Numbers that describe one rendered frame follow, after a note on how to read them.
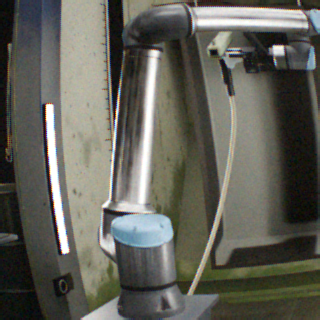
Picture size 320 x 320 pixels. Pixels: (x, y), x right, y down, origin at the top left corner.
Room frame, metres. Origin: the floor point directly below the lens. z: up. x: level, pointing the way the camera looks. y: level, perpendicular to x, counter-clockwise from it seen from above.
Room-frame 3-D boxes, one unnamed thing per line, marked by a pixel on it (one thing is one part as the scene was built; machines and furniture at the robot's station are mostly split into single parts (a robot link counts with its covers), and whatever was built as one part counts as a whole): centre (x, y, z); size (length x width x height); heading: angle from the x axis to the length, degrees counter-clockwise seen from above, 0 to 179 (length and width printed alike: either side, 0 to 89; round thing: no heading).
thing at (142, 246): (1.39, 0.06, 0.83); 0.17 x 0.15 x 0.18; 17
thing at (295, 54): (1.75, -0.53, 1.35); 0.12 x 0.09 x 0.10; 73
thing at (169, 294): (1.38, 0.06, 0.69); 0.19 x 0.19 x 0.10
